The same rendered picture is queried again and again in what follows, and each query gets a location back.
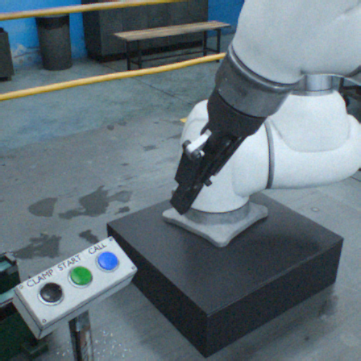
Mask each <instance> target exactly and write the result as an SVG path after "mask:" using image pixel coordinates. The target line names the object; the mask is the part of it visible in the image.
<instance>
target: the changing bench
mask: <svg viewBox="0 0 361 361"><path fill-rule="evenodd" d="M224 27H231V25H229V24H225V23H220V22H215V21H213V22H206V23H194V24H187V25H180V26H173V27H161V28H154V29H147V30H142V31H130V32H123V33H117V34H114V37H116V38H119V39H123V40H126V41H127V71H131V63H133V64H135V65H138V67H139V70H142V62H146V61H152V60H161V59H166V58H171V57H176V56H186V55H191V54H196V53H200V52H203V57H205V56H206V52H209V51H211V52H216V53H217V54H220V37H221V30H222V29H220V28H224ZM210 30H214V31H217V32H218V33H217V50H215V49H212V48H208V47H206V36H207V31H210ZM199 31H203V32H204V35H203V50H200V51H196V52H187V53H181V54H176V55H171V56H162V57H156V58H151V59H146V60H142V58H141V39H146V38H151V37H157V36H170V35H181V34H187V33H193V32H199ZM130 40H135V41H138V46H137V48H138V60H137V61H134V60H132V59H131V50H130Z"/></svg>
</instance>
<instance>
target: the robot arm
mask: <svg viewBox="0 0 361 361"><path fill-rule="evenodd" d="M334 76H339V77H343V78H346V79H348V80H350V81H353V82H354V83H355V84H357V85H361V0H246V1H245V4H244V6H243V8H242V11H241V13H240V16H239V23H238V28H237V31H236V34H235V37H234V38H233V40H232V41H231V42H230V45H229V47H228V49H227V52H226V54H225V56H224V58H223V60H222V63H221V64H220V65H219V67H218V70H217V72H216V73H215V76H214V83H215V86H214V89H213V91H212V93H211V95H210V97H209V99H208V100H204V101H203V102H200V103H198V104H197V105H196V106H195V107H194V109H193V110H192V112H191V113H190V114H189V116H188V118H187V120H186V122H185V126H184V129H183V131H182V134H181V138H180V149H179V165H178V169H177V171H176V175H175V178H174V180H175V181H176V182H177V183H178V184H179V185H178V186H177V187H175V188H173V189H172V198H171V200H170V202H169V203H170V204H171V205H172V207H173V209H170V210H167V211H165V212H164V213H163V220H165V221H166V222H171V223H174V224H177V225H178V226H181V227H183V228H185V229H186V230H189V231H192V232H193V233H195V234H198V235H200V236H201V237H203V238H205V239H207V240H209V241H210V242H211V243H212V244H213V245H214V246H216V247H224V246H226V245H227V244H228V242H229V241H230V240H231V239H232V238H233V237H234V236H236V235H237V234H238V233H240V232H241V231H243V230H244V229H246V228H247V227H249V225H251V224H252V223H253V222H255V221H257V220H258V219H260V218H264V217H266V216H268V208H266V207H265V206H262V205H256V204H254V203H251V202H250V198H249V196H250V195H252V194H254V193H258V192H259V191H262V190H264V189H309V188H316V187H322V186H325V185H330V184H333V183H335V182H338V181H341V180H343V179H346V178H347V177H349V176H351V175H353V174H354V173H356V172H357V170H358V169H359V168H360V167H361V126H360V124H359V123H358V122H357V119H356V118H355V117H353V116H352V115H349V114H347V112H346V104H345V102H344V101H343V99H342V97H341V96H340V95H339V94H338V92H337V91H336V90H333V81H334ZM267 118H268V119H267Z"/></svg>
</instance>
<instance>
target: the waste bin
mask: <svg viewBox="0 0 361 361"><path fill-rule="evenodd" d="M35 23H36V28H37V32H38V37H39V46H40V51H41V56H42V65H43V68H44V69H46V70H51V71H58V70H65V69H68V68H71V67H72V66H73V60H72V49H71V38H70V27H69V24H70V18H69V14H63V15H49V16H41V17H35Z"/></svg>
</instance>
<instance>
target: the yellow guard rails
mask: <svg viewBox="0 0 361 361"><path fill-rule="evenodd" d="M185 1H193V0H129V1H120V2H104V3H96V4H88V5H79V6H62V7H55V8H47V9H38V10H22V11H14V12H6V13H0V21H3V20H11V19H25V18H33V17H41V16H49V15H63V14H71V13H79V12H86V11H95V10H109V9H117V8H124V7H133V6H146V5H155V4H162V3H170V2H185ZM225 54H226V52H225V53H221V54H217V55H212V56H205V57H202V58H198V59H195V60H188V61H185V62H181V63H177V64H170V65H166V66H162V67H157V68H148V69H142V70H136V71H131V72H125V73H115V74H110V75H105V76H100V77H91V78H85V79H80V80H76V81H68V82H64V83H59V84H54V85H46V86H41V87H37V88H33V89H25V90H20V91H15V92H11V93H3V94H0V102H1V101H6V100H10V99H15V98H23V97H27V96H31V95H35V94H40V93H47V92H52V91H57V90H61V89H69V88H73V87H77V86H82V85H90V84H95V83H99V82H104V81H113V80H119V79H124V78H130V77H139V76H145V75H150V74H155V73H163V72H167V71H172V70H175V69H179V68H185V67H189V66H192V65H195V64H201V63H205V62H209V61H213V60H220V59H223V58H224V56H225Z"/></svg>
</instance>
